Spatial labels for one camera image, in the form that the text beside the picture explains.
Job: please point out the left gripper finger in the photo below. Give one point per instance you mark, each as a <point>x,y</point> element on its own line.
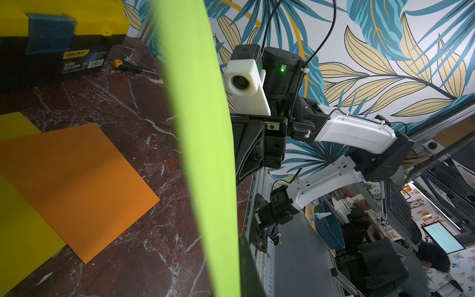
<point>249,278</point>

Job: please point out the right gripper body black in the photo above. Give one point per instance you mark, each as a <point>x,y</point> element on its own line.
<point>274,139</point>

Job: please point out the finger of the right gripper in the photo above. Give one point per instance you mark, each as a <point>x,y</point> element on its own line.
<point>248,147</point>

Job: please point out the green paper sheet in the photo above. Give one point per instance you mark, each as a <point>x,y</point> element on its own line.
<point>197,96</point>

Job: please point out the orange paper sheet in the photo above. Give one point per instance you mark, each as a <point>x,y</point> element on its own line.
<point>80,183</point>

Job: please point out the yellow paper sheet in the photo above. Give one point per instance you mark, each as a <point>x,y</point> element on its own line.
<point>27,241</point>

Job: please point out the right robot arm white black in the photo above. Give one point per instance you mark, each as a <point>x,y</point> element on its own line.
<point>324,147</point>

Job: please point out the small screwdriver yellow black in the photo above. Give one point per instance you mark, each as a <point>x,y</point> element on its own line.
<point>128,67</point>

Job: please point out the yellow black toolbox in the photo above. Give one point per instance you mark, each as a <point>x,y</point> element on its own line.
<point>44,42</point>

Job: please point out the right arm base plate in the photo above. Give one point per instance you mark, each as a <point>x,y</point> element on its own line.
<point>262,222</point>

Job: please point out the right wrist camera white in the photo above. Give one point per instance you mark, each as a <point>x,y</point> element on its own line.
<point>244,78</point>

